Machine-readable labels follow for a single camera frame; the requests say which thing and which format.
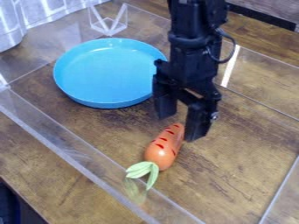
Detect white grey checked curtain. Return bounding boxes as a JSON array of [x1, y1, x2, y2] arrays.
[[0, 0, 109, 53]]

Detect blue round plastic tray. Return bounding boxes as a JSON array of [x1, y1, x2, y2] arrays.
[[52, 38, 166, 109]]

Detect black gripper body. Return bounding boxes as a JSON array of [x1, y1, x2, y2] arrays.
[[153, 33, 222, 105]]

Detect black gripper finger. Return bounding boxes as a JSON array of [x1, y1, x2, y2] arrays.
[[153, 83, 178, 119], [184, 100, 219, 142]]

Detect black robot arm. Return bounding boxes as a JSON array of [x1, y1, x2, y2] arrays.
[[153, 0, 227, 142]]

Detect black cable loop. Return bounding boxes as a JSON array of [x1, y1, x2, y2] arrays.
[[206, 27, 238, 64]]

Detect clear acrylic enclosure wall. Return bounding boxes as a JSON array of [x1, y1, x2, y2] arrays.
[[0, 11, 299, 224]]

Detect orange toy carrot green leaves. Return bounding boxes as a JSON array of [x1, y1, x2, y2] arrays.
[[125, 122, 187, 192]]

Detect dark wooden furniture edge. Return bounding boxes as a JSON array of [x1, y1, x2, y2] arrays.
[[226, 0, 299, 32]]

